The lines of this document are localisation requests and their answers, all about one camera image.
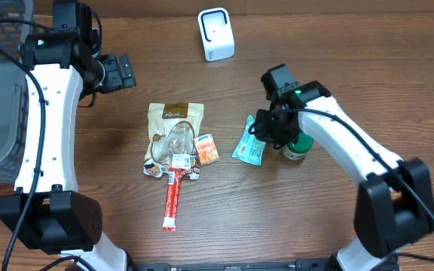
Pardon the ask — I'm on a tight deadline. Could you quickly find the orange tissue pack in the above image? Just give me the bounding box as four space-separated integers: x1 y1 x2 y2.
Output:
194 133 219 166

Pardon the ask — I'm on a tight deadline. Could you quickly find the teal packet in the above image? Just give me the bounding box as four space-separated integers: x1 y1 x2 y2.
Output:
231 115 266 166

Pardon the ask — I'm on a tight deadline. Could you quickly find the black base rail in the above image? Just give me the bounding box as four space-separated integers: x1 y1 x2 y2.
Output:
132 259 340 271

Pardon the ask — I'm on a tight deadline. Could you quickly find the red stick snack packet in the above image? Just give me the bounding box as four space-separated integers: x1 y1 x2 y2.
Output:
163 168 183 232

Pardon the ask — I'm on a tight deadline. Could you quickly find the beige snack pouch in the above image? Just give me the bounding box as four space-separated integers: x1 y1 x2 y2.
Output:
143 102 204 181

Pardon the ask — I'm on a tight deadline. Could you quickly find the green lid small jar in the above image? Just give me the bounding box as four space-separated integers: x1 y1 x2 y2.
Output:
282 132 313 160

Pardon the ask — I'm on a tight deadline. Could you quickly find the white barcode scanner stand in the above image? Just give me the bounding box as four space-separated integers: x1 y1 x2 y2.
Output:
197 8 235 62

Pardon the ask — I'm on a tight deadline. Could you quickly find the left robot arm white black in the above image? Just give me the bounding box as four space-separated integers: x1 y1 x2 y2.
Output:
0 1 136 270

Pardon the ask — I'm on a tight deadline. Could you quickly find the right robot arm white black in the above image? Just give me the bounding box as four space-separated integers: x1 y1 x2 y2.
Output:
249 64 434 270

